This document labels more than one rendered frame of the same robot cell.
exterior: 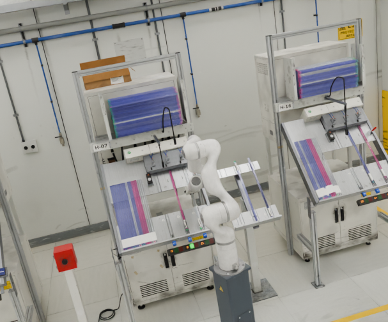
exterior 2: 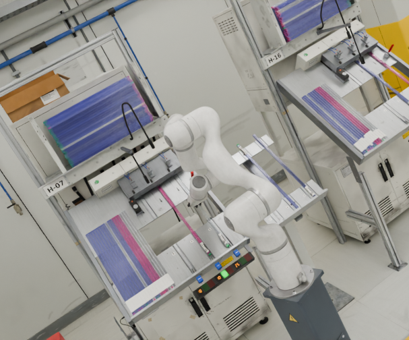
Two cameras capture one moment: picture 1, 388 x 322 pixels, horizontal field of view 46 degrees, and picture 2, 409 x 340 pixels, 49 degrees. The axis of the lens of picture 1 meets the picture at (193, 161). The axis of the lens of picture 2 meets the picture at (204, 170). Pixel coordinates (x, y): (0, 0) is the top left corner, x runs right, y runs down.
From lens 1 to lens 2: 0.97 m
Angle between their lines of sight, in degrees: 5
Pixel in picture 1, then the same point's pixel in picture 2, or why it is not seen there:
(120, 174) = (95, 214)
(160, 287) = not seen: outside the picture
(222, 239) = (269, 245)
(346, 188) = (389, 129)
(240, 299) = (324, 323)
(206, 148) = (199, 121)
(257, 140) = (248, 131)
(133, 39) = not seen: hidden behind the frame
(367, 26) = not seen: outside the picture
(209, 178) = (219, 161)
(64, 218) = (54, 301)
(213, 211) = (242, 207)
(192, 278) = (238, 318)
